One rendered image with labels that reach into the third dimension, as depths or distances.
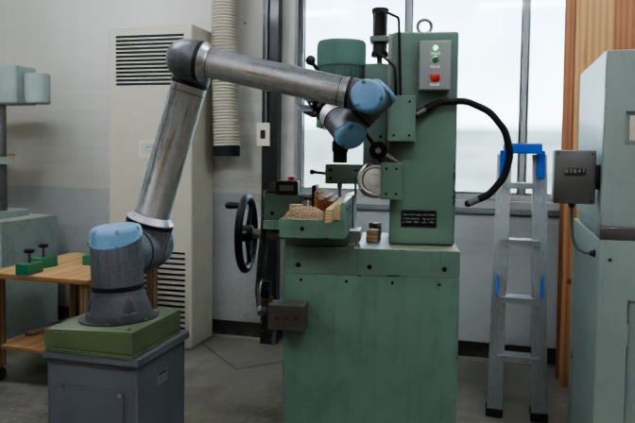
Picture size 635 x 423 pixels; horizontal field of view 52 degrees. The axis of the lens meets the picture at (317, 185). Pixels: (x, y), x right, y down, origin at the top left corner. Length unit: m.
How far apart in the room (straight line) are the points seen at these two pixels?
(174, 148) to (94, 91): 2.31
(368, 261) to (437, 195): 0.33
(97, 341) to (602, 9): 2.74
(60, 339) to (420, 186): 1.21
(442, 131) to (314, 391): 0.97
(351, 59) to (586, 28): 1.56
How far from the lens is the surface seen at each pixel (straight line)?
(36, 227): 4.20
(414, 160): 2.24
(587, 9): 3.57
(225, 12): 3.80
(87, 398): 2.01
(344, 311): 2.20
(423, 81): 2.19
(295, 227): 2.08
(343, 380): 2.27
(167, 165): 2.08
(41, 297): 4.30
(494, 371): 3.00
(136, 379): 1.91
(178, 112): 2.07
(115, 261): 1.96
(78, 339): 1.96
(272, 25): 3.79
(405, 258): 2.16
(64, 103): 4.47
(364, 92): 1.79
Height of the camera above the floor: 1.12
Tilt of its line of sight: 3 degrees down
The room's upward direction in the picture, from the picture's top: 1 degrees clockwise
